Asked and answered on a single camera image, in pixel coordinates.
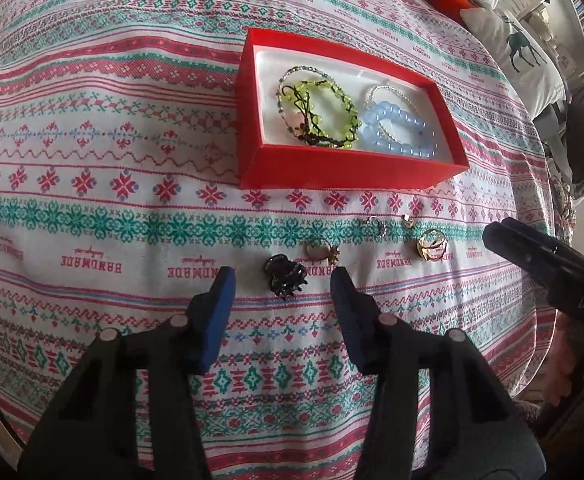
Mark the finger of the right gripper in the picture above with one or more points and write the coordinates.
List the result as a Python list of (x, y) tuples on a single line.
[(550, 262)]

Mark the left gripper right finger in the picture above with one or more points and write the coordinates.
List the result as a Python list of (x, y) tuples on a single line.
[(474, 431)]

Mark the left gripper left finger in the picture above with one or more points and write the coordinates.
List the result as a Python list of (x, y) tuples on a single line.
[(89, 429)]

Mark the multicolour seed bead bangle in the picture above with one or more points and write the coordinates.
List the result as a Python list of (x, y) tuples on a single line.
[(293, 97)]

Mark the right hand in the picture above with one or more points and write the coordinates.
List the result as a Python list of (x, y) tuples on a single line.
[(561, 363)]

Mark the white deer print pillow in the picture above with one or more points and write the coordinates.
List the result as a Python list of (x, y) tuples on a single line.
[(530, 70)]

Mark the patterned red green bedspread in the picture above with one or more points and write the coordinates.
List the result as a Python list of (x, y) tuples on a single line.
[(119, 201)]

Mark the red cardboard box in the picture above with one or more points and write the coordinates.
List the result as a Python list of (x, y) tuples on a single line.
[(347, 154)]

